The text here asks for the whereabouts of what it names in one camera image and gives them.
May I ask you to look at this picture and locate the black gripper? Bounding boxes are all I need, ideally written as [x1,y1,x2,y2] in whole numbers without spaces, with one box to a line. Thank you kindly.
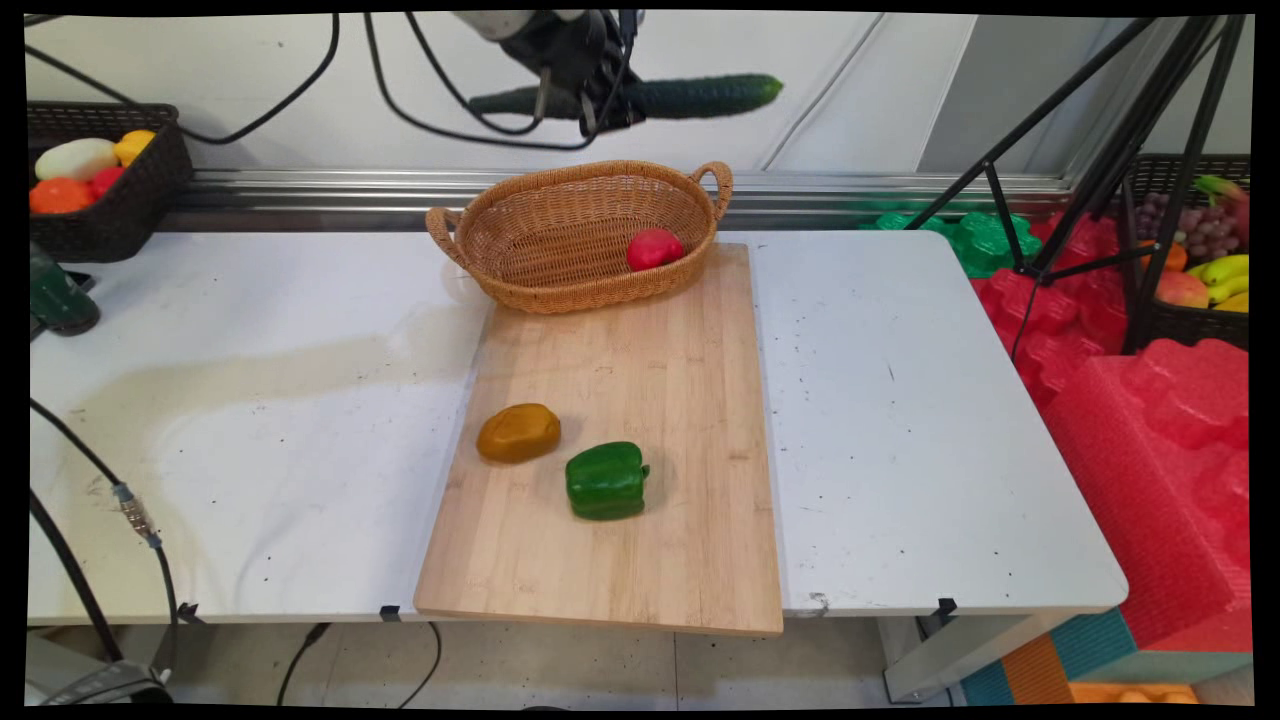
[498,11,647,138]

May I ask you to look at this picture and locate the long dark green cucumber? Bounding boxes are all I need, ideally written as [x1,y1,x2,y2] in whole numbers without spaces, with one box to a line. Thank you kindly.
[467,73,785,122]

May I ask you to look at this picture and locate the dark green robot base clamp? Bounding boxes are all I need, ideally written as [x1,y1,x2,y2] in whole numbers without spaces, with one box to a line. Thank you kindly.
[30,243,102,338]

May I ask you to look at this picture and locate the red apple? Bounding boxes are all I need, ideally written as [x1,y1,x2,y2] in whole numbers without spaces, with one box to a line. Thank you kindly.
[626,228,686,273]

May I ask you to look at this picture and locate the brown toy potato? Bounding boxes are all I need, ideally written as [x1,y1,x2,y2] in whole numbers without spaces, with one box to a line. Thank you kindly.
[476,403,563,465]

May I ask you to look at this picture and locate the green toy bell pepper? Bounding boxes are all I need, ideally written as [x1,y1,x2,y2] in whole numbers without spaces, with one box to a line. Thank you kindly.
[565,441,652,522]

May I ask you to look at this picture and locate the green foam mat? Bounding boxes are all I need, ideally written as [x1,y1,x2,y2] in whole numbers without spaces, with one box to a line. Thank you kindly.
[858,209,1044,280]

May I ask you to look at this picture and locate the wooden cutting board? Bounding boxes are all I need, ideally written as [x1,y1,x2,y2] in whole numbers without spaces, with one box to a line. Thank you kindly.
[413,243,785,636]

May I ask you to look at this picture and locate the dark woven basket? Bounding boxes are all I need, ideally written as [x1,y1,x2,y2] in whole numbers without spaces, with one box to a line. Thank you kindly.
[28,101,194,265]

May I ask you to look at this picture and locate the red foam mat pile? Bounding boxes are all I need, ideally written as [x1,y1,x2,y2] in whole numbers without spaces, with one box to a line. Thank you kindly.
[968,212,1136,406]

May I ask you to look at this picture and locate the white toy melon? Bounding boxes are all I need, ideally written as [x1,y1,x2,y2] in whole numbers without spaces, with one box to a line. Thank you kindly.
[34,137,120,182]

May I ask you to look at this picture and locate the black tripod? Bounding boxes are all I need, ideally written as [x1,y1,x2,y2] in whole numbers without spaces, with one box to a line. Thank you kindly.
[905,14,1248,357]

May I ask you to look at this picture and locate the pink toy peach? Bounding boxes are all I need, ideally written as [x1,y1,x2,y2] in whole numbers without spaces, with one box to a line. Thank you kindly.
[1154,270,1210,310]

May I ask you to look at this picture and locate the purple toy grapes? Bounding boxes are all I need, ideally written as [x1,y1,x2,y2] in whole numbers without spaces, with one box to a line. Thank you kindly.
[1138,193,1242,264]

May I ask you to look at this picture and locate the dark woven fruit crate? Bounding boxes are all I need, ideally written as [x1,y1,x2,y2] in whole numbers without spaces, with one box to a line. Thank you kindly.
[1118,154,1251,352]

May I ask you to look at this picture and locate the red green toy fruit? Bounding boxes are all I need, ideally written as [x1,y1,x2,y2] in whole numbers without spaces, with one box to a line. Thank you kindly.
[1192,174,1251,251]

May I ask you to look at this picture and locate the yellow toy bananas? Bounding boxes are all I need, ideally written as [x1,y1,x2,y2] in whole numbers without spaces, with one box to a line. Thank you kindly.
[1185,254,1251,314]

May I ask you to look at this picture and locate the white table leg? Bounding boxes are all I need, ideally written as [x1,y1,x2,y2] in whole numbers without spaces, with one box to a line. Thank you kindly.
[878,608,1073,704]

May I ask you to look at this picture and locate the large red foam mat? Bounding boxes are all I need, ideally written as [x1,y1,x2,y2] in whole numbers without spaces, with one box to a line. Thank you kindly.
[1038,338,1254,653]

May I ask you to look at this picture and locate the teal orange foam mat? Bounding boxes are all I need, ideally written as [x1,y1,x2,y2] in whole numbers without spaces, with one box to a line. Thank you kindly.
[958,606,1253,707]

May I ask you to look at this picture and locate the grey device under table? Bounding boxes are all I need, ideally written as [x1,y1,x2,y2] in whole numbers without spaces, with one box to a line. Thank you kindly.
[25,635,173,707]

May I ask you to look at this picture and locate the black cable with metal plug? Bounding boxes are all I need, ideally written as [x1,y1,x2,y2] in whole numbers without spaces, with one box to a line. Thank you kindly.
[403,12,553,137]

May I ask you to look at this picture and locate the woven wicker basket with handles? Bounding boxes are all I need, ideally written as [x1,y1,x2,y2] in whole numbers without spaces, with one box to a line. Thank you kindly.
[426,160,735,317]

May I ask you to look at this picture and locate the aluminium rail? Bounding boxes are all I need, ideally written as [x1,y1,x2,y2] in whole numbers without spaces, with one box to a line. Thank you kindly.
[160,168,1079,233]

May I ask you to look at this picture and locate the thin black cable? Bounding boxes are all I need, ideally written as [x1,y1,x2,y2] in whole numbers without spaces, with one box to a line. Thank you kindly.
[362,12,641,153]

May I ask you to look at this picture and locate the black floor cable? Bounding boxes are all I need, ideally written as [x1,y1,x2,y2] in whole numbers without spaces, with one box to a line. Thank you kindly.
[274,621,443,710]

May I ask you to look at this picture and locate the black cable with silver connector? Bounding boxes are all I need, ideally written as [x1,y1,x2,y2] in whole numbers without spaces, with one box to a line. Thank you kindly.
[30,398,181,681]

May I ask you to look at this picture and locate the thick black cable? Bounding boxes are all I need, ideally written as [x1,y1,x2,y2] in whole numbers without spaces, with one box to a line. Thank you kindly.
[28,488,127,666]

